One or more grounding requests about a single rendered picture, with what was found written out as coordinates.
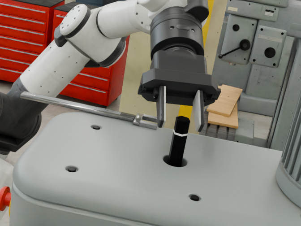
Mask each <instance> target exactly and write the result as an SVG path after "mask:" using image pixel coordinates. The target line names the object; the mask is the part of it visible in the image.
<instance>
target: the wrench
mask: <svg viewBox="0 0 301 226"><path fill-rule="evenodd" d="M20 98H23V99H28V100H33V101H37V102H42V103H46V104H52V105H56V106H60V107H65V108H69V109H75V110H79V111H84V112H88V113H94V114H98V115H103V116H107V117H112V118H117V119H121V120H126V121H130V122H133V125H137V126H141V127H145V128H150V129H154V130H157V124H156V123H157V117H156V116H151V115H147V114H140V113H137V115H134V114H130V113H124V112H120V111H115V110H111V109H105V108H101V107H96V106H92V105H88V104H82V103H78V102H73V101H69V100H63V99H59V98H55V97H50V96H44V95H40V94H35V93H31V92H27V91H24V92H23V93H21V94H20ZM142 120H146V121H150V122H146V121H142ZM152 122H156V123H152Z"/></svg>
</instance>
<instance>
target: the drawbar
mask: <svg viewBox="0 0 301 226"><path fill-rule="evenodd" d="M189 124H190V120H189V118H188V117H184V116H178V117H176V121H175V125H174V131H175V132H176V133H178V134H181V135H183V134H187V133H188V130H189ZM186 139H187V136H179V135H175V134H174V132H173V135H172V142H171V146H170V151H169V156H168V162H167V164H168V165H171V166H174V167H181V163H182V159H183V154H184V149H185V143H186Z"/></svg>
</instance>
